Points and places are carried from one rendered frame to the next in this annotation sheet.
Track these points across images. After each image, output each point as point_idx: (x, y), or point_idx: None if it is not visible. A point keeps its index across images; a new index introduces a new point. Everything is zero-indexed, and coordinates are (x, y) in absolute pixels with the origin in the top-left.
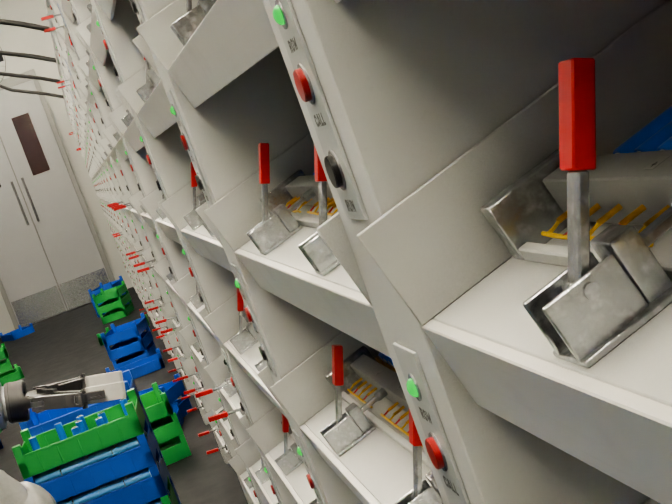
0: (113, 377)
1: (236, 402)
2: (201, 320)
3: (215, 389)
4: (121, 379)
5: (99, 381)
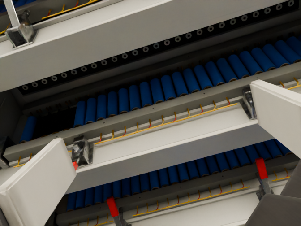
0: (58, 159)
1: (139, 148)
2: (162, 3)
3: (77, 160)
4: (69, 159)
5: (42, 184)
